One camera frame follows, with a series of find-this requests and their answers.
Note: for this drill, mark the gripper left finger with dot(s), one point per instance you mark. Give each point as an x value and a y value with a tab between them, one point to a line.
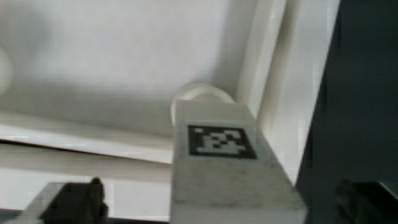
68	204

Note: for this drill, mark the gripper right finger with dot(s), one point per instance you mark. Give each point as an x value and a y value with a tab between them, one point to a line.
367	202

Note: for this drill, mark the white table leg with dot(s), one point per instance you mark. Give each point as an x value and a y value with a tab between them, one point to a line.
232	188

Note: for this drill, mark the white square tabletop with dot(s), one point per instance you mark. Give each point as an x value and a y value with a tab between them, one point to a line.
102	55

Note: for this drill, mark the white U-shaped fence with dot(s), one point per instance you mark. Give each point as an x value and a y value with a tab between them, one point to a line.
137	198

